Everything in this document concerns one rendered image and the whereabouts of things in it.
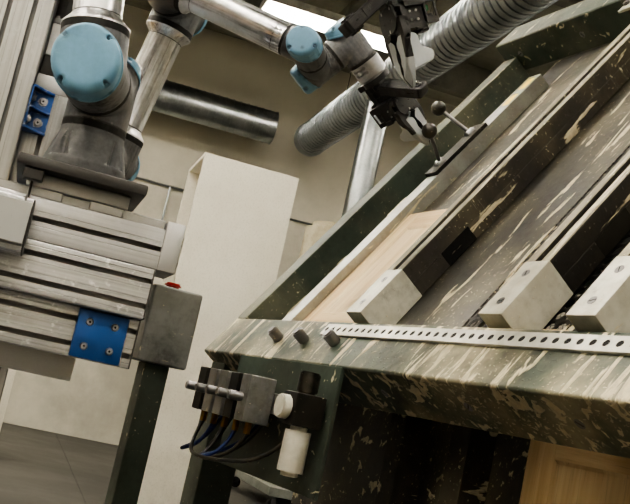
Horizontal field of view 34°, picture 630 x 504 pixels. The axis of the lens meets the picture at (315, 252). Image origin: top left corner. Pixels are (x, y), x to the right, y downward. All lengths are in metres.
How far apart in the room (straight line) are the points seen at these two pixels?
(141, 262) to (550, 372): 0.77
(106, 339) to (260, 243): 4.24
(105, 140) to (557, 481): 0.96
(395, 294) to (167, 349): 0.64
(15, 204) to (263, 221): 4.44
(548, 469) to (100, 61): 0.99
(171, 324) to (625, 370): 1.33
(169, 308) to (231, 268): 3.62
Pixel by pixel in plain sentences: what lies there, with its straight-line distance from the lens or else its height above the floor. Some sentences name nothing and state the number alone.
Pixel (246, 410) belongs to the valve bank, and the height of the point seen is 0.70.
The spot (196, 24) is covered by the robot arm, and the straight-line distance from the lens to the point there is 2.60.
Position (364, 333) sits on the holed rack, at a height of 0.88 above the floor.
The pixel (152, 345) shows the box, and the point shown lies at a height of 0.79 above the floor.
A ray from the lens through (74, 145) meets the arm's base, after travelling 1.86.
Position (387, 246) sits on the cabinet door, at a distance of 2.37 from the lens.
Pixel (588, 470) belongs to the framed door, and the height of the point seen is 0.72.
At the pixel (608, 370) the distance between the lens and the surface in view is 1.34.
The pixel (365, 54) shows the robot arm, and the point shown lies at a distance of 2.45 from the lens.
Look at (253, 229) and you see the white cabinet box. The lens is 6.07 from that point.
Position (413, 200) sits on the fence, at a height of 1.26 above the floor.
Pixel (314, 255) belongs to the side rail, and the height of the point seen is 1.10.
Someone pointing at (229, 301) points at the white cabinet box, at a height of 1.24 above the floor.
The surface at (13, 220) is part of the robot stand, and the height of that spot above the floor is 0.91.
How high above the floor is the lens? 0.72
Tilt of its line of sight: 9 degrees up
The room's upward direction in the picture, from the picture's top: 12 degrees clockwise
